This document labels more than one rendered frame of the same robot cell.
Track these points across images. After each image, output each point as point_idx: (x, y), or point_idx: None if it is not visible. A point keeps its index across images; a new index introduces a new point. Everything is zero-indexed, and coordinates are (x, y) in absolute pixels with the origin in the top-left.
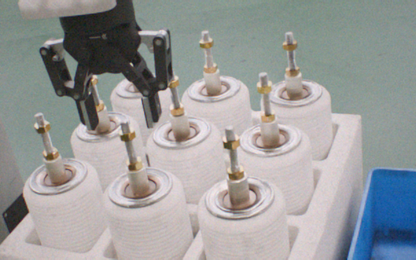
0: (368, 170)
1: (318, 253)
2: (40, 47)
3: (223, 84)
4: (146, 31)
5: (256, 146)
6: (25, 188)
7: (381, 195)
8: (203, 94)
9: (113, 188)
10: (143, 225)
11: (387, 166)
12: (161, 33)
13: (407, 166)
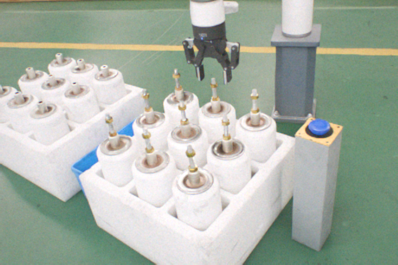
0: (64, 257)
1: None
2: (238, 42)
3: (144, 164)
4: (192, 39)
5: (159, 117)
6: (273, 121)
7: None
8: (160, 158)
9: (227, 110)
10: None
11: (51, 255)
12: (186, 38)
13: (42, 251)
